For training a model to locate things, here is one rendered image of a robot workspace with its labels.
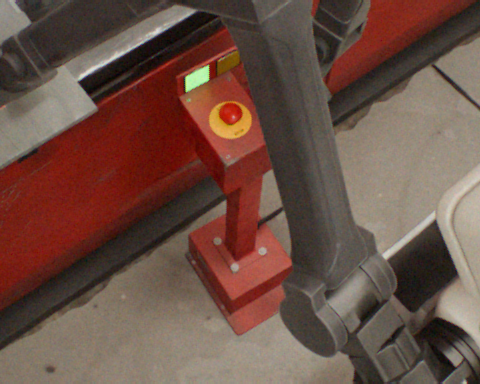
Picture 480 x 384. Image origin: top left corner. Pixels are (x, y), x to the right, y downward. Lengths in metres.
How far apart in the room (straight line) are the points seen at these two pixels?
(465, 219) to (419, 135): 1.59
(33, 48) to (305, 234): 0.38
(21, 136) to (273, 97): 0.61
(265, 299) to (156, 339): 0.28
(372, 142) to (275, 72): 1.72
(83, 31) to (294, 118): 0.28
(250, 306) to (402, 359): 1.32
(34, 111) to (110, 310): 1.00
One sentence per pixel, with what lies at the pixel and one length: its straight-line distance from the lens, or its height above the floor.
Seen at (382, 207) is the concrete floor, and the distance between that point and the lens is 2.39.
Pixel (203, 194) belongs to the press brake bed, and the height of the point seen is 0.05.
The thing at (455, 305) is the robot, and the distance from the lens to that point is 1.00.
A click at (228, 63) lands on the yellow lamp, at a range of 1.59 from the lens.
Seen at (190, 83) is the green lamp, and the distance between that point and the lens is 1.57.
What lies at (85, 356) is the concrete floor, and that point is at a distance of 2.24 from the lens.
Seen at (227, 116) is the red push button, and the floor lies 0.81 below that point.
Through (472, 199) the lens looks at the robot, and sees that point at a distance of 0.92.
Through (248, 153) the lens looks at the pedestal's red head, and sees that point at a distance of 1.54.
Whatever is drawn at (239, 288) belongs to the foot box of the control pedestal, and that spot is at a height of 0.12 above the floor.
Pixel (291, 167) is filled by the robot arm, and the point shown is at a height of 1.41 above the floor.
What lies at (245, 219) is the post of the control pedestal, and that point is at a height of 0.35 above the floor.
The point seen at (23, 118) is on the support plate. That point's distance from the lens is 1.34.
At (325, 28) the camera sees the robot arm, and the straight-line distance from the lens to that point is 1.31.
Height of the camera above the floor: 2.14
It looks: 64 degrees down
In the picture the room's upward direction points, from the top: 4 degrees clockwise
